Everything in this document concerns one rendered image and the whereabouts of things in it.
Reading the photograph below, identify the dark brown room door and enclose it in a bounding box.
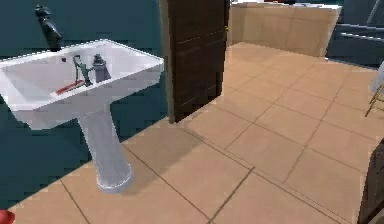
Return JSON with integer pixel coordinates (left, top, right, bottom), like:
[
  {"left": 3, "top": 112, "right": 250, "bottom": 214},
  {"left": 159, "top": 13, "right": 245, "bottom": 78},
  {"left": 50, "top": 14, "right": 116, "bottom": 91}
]
[{"left": 166, "top": 0, "right": 231, "bottom": 124}]

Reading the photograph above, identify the green pump dispenser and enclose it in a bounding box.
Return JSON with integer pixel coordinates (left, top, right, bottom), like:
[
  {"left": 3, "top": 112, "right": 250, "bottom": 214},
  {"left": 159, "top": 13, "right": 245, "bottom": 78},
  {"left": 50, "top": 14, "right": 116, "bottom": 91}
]
[{"left": 72, "top": 54, "right": 95, "bottom": 87}]

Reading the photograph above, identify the red toothbrush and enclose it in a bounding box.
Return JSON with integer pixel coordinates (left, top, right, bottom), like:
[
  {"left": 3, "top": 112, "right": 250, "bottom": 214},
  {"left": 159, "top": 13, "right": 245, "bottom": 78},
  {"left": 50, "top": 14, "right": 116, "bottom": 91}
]
[{"left": 55, "top": 79, "right": 86, "bottom": 96}]

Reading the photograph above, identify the dark blue cabinet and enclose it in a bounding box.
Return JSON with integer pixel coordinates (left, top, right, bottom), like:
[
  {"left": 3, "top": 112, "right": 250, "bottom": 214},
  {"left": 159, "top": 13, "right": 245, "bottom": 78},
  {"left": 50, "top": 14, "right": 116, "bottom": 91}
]
[{"left": 325, "top": 0, "right": 384, "bottom": 69}]

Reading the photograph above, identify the gold legged chair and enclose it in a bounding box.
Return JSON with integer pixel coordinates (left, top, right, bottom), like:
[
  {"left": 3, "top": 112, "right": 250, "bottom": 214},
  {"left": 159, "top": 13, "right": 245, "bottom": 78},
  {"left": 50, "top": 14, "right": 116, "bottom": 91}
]
[{"left": 364, "top": 61, "right": 384, "bottom": 118}]

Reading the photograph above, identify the dark brown wooden furniture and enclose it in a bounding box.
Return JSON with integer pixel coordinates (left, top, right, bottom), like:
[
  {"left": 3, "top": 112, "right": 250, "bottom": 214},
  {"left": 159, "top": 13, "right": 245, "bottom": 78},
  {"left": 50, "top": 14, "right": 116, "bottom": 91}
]
[{"left": 357, "top": 138, "right": 384, "bottom": 224}]

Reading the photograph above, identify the red round object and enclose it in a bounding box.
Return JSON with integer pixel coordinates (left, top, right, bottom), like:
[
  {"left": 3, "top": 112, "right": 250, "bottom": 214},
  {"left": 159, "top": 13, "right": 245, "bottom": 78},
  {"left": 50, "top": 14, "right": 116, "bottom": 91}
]
[{"left": 0, "top": 209, "right": 16, "bottom": 224}]

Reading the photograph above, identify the white pedestal sink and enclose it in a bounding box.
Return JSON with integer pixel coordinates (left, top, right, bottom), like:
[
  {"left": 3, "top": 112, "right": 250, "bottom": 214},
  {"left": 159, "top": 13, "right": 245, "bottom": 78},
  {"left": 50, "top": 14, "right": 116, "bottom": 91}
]
[{"left": 0, "top": 38, "right": 165, "bottom": 194}]

